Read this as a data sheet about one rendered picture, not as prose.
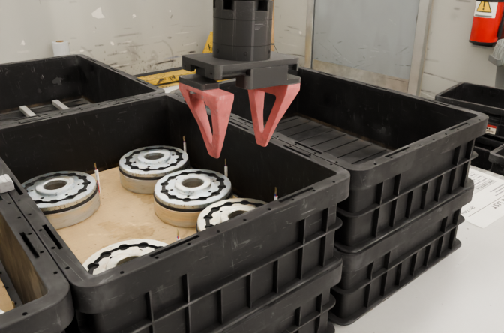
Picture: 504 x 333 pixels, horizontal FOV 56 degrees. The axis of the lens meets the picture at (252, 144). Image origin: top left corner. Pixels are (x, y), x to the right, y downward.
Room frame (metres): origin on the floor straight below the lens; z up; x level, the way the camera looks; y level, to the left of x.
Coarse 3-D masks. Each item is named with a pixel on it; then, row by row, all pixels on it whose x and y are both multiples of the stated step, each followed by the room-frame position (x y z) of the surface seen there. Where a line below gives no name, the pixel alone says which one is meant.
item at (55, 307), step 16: (0, 208) 0.38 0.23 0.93; (16, 208) 0.38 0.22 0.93; (16, 224) 0.35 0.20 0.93; (16, 240) 0.33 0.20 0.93; (32, 240) 0.33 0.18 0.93; (32, 256) 0.30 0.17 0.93; (48, 256) 0.30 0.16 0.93; (48, 272) 0.29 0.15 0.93; (48, 288) 0.27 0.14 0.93; (64, 288) 0.27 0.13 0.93; (32, 304) 0.25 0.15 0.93; (48, 304) 0.25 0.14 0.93; (64, 304) 0.26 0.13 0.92; (0, 320) 0.24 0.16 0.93; (16, 320) 0.24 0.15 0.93; (32, 320) 0.24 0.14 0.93; (48, 320) 0.25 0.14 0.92; (64, 320) 0.26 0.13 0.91
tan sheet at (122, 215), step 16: (112, 176) 0.64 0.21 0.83; (112, 192) 0.59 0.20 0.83; (128, 192) 0.59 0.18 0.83; (112, 208) 0.55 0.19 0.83; (128, 208) 0.55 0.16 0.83; (144, 208) 0.55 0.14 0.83; (80, 224) 0.51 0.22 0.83; (96, 224) 0.51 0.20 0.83; (112, 224) 0.51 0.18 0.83; (128, 224) 0.51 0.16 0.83; (144, 224) 0.51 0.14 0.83; (160, 224) 0.51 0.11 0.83; (64, 240) 0.47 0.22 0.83; (80, 240) 0.47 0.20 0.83; (96, 240) 0.47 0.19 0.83; (112, 240) 0.47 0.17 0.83; (160, 240) 0.47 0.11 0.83; (80, 256) 0.44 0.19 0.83
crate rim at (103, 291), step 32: (160, 96) 0.73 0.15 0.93; (0, 128) 0.59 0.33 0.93; (0, 160) 0.48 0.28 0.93; (320, 160) 0.48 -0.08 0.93; (320, 192) 0.41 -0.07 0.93; (32, 224) 0.35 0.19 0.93; (224, 224) 0.35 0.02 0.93; (256, 224) 0.36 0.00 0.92; (288, 224) 0.39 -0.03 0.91; (64, 256) 0.30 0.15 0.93; (160, 256) 0.30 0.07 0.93; (192, 256) 0.32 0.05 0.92; (96, 288) 0.27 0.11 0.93; (128, 288) 0.28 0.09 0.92
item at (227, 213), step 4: (228, 208) 0.48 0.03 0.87; (232, 208) 0.48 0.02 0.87; (236, 208) 0.48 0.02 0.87; (240, 208) 0.49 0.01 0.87; (244, 208) 0.48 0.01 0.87; (248, 208) 0.48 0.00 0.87; (252, 208) 0.48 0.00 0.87; (224, 212) 0.48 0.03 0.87; (228, 212) 0.48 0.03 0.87; (232, 212) 0.48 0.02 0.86; (236, 212) 0.48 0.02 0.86; (240, 212) 0.48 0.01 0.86; (220, 216) 0.47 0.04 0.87; (224, 216) 0.47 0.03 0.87; (228, 216) 0.47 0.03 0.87; (220, 220) 0.46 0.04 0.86; (224, 220) 0.46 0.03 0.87
